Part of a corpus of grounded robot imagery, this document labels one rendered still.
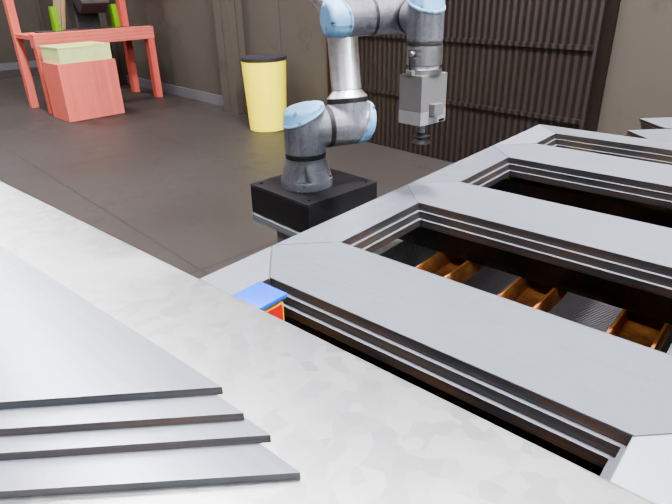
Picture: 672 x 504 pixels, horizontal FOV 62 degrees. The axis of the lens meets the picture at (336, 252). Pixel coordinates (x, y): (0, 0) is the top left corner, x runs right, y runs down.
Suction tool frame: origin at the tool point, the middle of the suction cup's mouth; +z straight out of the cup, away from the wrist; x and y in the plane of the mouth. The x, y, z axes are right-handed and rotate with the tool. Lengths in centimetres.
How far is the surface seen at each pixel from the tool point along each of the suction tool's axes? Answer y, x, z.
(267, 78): 215, 368, 43
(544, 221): 3.1, -30.1, 11.4
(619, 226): 11.1, -41.5, 11.5
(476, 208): -0.5, -16.4, 11.3
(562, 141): 70, 2, 13
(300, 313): -51, -19, 15
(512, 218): 0.0, -24.8, 11.4
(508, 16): 259, 145, -12
